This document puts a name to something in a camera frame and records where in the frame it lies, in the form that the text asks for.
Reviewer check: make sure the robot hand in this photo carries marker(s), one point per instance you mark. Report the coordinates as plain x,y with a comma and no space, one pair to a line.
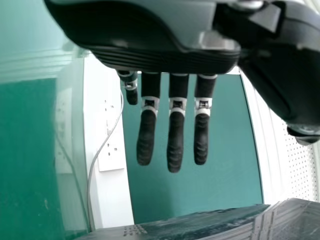
155,37

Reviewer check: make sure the white socket strip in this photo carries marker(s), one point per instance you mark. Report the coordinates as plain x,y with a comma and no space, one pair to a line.
112,160

